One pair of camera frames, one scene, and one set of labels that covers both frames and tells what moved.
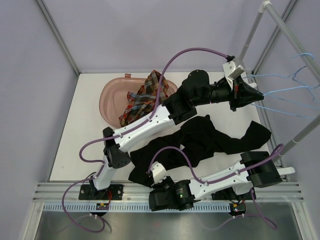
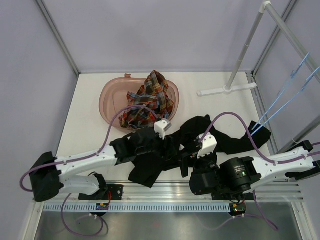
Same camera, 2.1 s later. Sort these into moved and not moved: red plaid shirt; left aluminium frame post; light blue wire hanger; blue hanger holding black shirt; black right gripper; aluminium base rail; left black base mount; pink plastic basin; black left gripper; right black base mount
Moved: black right gripper; light blue wire hanger; blue hanger holding black shirt; black left gripper
Not moved: left black base mount; aluminium base rail; red plaid shirt; left aluminium frame post; right black base mount; pink plastic basin
